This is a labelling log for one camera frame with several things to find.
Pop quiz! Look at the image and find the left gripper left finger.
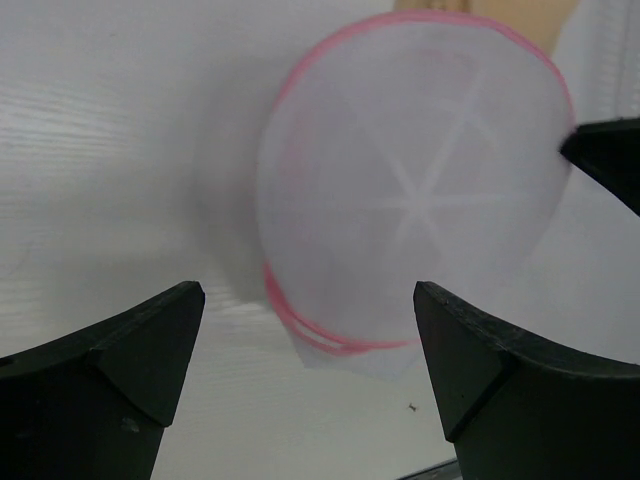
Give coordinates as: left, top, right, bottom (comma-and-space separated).
1, 281, 205, 479

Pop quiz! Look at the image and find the beige bra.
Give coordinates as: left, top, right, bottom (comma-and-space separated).
393, 0, 579, 55

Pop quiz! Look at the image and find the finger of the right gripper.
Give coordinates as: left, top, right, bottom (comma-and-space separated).
559, 117, 640, 215

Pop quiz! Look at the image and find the white mesh laundry bag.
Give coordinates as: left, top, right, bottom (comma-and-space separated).
255, 10, 575, 378

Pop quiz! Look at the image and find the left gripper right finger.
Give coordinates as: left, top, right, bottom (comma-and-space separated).
414, 282, 639, 479

